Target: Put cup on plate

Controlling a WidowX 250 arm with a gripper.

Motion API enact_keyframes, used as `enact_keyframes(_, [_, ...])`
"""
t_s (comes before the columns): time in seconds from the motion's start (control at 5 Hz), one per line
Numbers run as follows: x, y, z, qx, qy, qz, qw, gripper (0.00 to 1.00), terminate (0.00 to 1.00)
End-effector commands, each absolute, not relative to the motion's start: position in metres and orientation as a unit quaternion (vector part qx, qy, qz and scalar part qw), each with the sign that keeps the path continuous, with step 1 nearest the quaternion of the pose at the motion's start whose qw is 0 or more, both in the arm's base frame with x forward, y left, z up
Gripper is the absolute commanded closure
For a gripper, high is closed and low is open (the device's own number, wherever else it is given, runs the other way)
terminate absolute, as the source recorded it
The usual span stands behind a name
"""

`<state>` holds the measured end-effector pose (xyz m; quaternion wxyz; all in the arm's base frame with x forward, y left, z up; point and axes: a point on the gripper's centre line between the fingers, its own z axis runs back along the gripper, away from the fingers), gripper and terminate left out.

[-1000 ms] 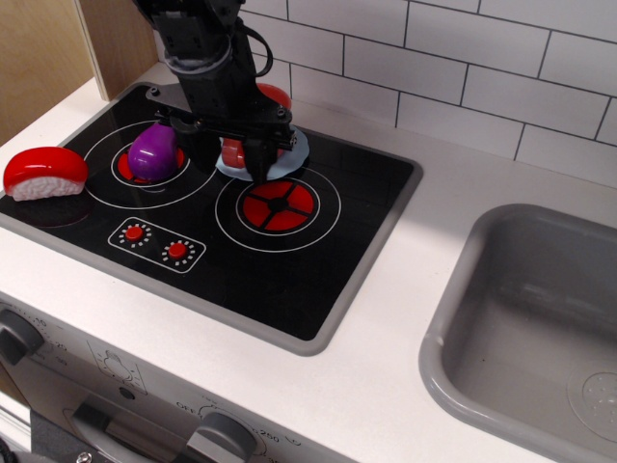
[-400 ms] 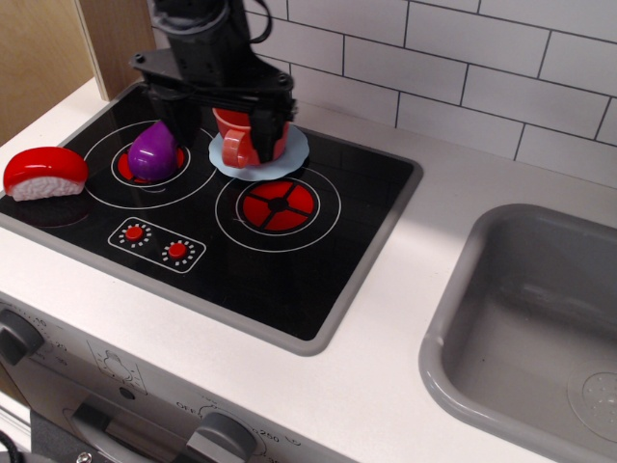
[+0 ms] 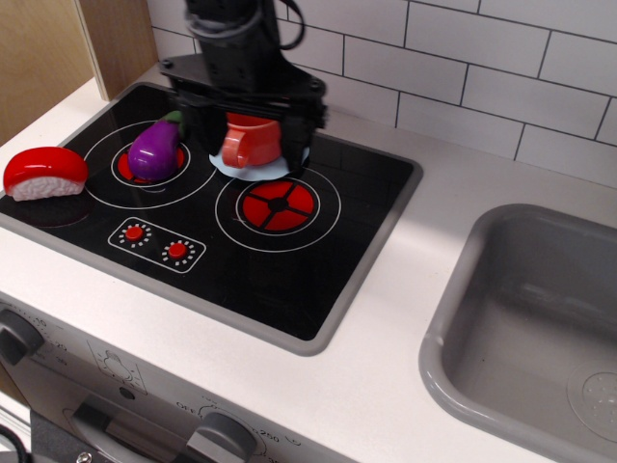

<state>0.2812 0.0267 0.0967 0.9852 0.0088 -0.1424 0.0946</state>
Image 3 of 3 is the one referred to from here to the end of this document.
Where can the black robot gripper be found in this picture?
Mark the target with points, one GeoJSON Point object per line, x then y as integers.
{"type": "Point", "coordinates": [252, 79]}

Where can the orange plastic cup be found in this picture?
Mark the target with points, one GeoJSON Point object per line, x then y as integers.
{"type": "Point", "coordinates": [251, 141]}

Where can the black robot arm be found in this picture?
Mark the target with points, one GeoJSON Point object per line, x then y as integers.
{"type": "Point", "coordinates": [235, 22]}

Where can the light blue plate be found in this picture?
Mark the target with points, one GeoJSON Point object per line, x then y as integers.
{"type": "Point", "coordinates": [270, 171]}

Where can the purple toy eggplant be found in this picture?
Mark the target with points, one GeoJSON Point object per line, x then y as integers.
{"type": "Point", "coordinates": [152, 156]}

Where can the black toy stovetop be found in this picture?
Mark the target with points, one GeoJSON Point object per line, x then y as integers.
{"type": "Point", "coordinates": [279, 259]}

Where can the wooden side panel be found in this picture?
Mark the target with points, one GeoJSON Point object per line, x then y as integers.
{"type": "Point", "coordinates": [51, 48]}

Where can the red white toy sushi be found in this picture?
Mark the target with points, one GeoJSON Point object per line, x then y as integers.
{"type": "Point", "coordinates": [46, 172]}

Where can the grey oven front panel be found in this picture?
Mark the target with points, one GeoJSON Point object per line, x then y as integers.
{"type": "Point", "coordinates": [128, 410]}

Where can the grey right oven knob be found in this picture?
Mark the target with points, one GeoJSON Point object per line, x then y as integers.
{"type": "Point", "coordinates": [221, 439]}

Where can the grey oven knob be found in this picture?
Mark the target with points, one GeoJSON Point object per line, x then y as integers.
{"type": "Point", "coordinates": [19, 338]}
{"type": "Point", "coordinates": [221, 439]}

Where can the grey left oven knob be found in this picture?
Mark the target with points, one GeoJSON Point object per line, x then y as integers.
{"type": "Point", "coordinates": [19, 338]}

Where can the grey toy sink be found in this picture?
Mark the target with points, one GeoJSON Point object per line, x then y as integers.
{"type": "Point", "coordinates": [523, 342]}

